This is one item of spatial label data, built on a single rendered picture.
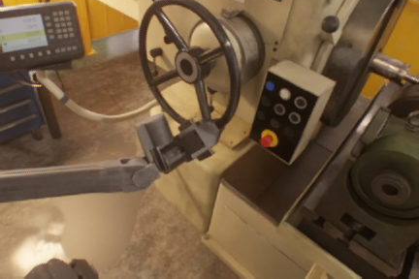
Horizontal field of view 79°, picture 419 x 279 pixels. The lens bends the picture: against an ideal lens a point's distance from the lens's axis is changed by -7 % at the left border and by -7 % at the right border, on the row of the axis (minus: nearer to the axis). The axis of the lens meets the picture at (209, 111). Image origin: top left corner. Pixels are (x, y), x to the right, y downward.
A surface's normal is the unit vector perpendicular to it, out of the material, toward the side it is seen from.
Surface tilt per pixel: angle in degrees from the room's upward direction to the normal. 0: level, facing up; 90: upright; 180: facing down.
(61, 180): 54
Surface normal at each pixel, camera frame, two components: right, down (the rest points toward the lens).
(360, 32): -0.51, -0.07
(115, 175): 0.40, 0.04
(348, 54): -0.61, 0.16
